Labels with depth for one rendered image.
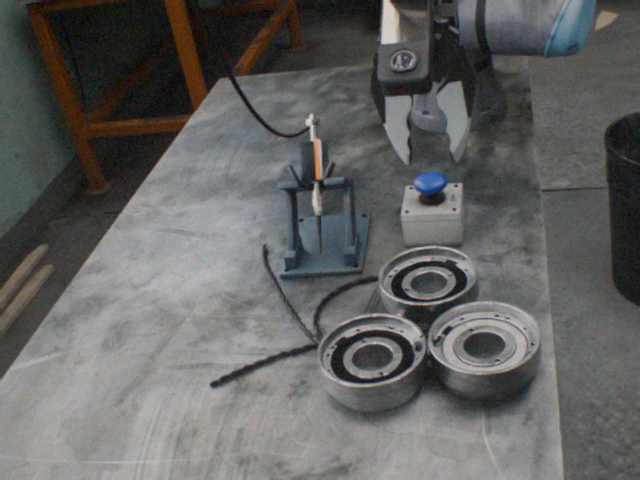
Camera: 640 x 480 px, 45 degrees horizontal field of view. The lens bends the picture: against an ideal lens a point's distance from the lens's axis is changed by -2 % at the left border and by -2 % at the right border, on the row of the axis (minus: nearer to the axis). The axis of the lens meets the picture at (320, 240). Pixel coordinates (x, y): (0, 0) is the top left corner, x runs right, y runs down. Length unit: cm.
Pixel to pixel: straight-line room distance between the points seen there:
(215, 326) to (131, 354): 10
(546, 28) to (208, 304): 58
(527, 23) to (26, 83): 224
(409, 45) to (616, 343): 143
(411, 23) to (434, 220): 30
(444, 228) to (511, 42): 32
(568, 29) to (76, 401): 77
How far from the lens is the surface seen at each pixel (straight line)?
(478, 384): 73
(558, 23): 111
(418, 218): 94
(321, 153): 93
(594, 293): 218
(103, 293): 102
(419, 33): 71
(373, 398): 73
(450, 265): 87
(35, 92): 310
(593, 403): 188
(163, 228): 112
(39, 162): 308
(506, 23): 113
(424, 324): 82
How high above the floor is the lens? 133
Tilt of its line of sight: 32 degrees down
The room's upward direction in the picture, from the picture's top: 11 degrees counter-clockwise
